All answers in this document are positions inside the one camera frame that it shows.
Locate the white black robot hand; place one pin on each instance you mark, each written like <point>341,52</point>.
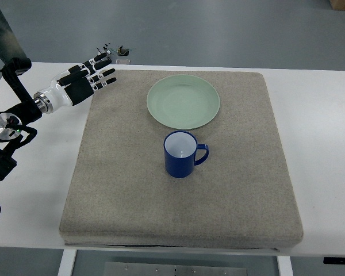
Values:
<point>76,84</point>

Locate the blue enamel mug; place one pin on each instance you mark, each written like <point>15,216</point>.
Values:
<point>182,153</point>

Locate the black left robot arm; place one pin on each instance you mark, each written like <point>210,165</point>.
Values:
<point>15,131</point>

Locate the light green plate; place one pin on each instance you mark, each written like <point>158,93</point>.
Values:
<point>183,102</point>

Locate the clear plastic piece on floor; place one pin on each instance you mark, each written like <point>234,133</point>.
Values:
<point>123,61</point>

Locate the small dark debris on floor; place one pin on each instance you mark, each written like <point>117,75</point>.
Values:
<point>121,51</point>

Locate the dark green pole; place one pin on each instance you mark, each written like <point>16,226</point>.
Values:
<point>9,46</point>

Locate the white table leg left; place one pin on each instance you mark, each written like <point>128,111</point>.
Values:
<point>67,262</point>

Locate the white table leg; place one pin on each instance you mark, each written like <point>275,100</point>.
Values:
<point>67,262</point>
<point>284,266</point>

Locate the beige fabric mat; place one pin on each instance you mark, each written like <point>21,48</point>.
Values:
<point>139,183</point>

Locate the white table leg right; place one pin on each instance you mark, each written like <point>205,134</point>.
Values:
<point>284,266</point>

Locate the cardboard box corner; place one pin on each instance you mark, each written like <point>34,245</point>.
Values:
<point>338,4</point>

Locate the black table control panel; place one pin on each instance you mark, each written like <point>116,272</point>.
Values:
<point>334,260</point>

